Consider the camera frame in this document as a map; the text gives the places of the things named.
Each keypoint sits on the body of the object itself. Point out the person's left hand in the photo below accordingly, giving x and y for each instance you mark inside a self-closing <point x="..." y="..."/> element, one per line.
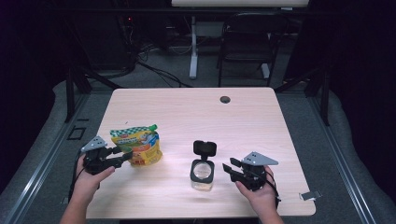
<point x="85" y="186"/>

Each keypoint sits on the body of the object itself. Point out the black metal stand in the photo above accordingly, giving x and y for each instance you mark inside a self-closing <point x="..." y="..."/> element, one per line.
<point x="71" y="93"/>
<point x="325" y="93"/>

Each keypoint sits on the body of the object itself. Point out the white desk leg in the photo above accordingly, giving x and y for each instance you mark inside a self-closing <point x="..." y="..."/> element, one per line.
<point x="193" y="49"/>

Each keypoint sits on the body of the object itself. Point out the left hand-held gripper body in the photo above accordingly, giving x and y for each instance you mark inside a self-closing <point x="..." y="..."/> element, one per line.
<point x="95" y="155"/>

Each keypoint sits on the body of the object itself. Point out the grey tape piece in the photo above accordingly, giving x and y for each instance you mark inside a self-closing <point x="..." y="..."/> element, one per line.
<point x="309" y="195"/>
<point x="64" y="200"/>

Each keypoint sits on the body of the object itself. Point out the glass seasoning jar black lid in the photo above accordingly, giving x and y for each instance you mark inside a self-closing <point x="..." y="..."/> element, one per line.
<point x="202" y="174"/>

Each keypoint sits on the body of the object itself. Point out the aluminium floor rail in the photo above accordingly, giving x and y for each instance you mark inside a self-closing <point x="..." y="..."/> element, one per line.
<point x="342" y="161"/>
<point x="40" y="161"/>

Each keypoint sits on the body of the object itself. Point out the black folding chair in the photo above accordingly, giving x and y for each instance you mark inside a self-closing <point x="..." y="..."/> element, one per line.
<point x="252" y="37"/>

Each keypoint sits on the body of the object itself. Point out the person's right hand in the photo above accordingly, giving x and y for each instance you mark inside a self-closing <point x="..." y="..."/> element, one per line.
<point x="264" y="199"/>

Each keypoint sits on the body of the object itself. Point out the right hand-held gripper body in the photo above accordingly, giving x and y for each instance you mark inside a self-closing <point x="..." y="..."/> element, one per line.
<point x="253" y="174"/>

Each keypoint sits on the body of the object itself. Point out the black equipment with red light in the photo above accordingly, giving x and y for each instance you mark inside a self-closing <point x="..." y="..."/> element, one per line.
<point x="127" y="37"/>

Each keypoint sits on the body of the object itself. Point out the yellow spouted seasoning pouch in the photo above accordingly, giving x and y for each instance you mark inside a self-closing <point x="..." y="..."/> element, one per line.
<point x="140" y="146"/>

